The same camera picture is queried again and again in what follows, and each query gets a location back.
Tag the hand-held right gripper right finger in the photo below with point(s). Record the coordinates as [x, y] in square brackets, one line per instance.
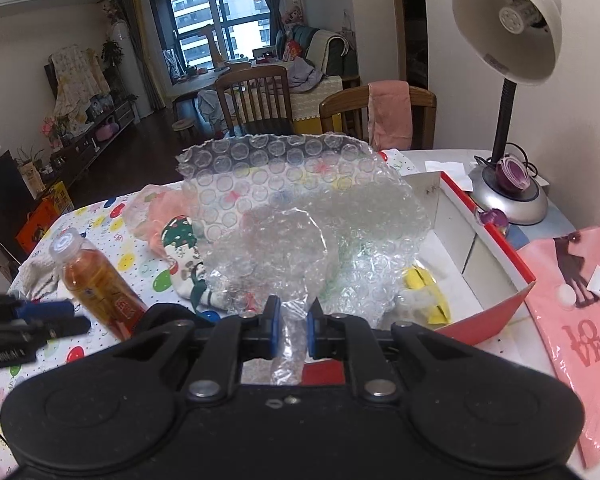
[313, 329]

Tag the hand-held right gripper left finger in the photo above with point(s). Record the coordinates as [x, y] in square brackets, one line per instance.
[272, 327]

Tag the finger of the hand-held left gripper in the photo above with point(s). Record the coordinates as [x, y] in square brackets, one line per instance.
[45, 309]
[60, 329]

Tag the grey towel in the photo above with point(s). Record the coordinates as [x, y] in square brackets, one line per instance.
[37, 272]

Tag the clear bubble wrap sheet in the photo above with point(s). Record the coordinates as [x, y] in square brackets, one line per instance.
[290, 200]

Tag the pink mesh cloth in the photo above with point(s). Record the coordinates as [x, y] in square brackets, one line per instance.
[152, 210]

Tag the red cardboard box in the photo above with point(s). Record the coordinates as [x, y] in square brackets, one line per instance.
[480, 322]

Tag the orange juice bottle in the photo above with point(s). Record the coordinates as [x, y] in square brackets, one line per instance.
[95, 280]

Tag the orange gift box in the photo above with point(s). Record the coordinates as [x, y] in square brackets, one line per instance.
[40, 220]

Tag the balloon print tablecloth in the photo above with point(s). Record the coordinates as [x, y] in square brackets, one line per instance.
[105, 230]

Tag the black water dispenser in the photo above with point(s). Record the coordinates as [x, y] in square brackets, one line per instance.
[0, 180]

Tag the pink flower bouquet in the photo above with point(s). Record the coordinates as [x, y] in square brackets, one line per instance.
[50, 130]

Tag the dark television cabinet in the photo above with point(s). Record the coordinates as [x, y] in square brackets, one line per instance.
[90, 135]

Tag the white paper sheet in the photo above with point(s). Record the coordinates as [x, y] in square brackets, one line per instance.
[445, 170]

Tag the small purple toy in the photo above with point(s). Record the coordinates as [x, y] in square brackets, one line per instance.
[494, 217]

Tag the wooden chair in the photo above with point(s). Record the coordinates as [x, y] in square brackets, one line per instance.
[252, 95]
[340, 115]

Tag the small stool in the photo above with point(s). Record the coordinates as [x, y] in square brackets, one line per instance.
[182, 127]

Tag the pink garment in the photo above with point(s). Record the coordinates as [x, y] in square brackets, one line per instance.
[389, 115]

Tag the grey clothes heap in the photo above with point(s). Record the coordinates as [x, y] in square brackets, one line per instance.
[207, 107]

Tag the floral cover cloth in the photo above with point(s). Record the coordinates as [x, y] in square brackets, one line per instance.
[75, 80]

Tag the white standing air conditioner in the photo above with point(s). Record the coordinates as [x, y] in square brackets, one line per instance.
[120, 77]

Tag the purple tape roll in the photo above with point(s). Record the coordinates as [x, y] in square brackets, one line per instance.
[514, 172]

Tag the round coffee table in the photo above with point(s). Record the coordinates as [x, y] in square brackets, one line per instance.
[205, 80]

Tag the pink gift bag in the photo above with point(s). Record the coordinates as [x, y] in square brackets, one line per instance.
[570, 350]

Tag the potted plant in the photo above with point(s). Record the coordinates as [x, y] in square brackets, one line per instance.
[111, 52]

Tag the sofa with throws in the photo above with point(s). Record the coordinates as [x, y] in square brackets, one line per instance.
[325, 50]

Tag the plush doll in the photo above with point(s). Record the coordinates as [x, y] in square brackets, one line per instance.
[292, 14]

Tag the large window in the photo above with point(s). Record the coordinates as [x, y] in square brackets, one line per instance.
[215, 15]

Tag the silver desk lamp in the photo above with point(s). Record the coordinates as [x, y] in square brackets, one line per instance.
[510, 25]

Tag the wooden door frame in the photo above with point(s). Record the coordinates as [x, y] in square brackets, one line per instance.
[394, 20]

